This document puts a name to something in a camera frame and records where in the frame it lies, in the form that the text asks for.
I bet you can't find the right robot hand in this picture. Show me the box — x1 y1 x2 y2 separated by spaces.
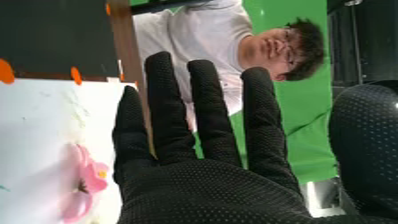
111 50 398 224

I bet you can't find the person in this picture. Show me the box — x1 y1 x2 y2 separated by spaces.
132 0 328 133

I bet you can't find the dark mat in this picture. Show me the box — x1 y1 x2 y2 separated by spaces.
0 0 122 80

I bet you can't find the pink flower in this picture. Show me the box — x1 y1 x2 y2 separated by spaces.
58 143 113 224

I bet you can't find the white sheet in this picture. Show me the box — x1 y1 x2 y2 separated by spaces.
0 77 143 224

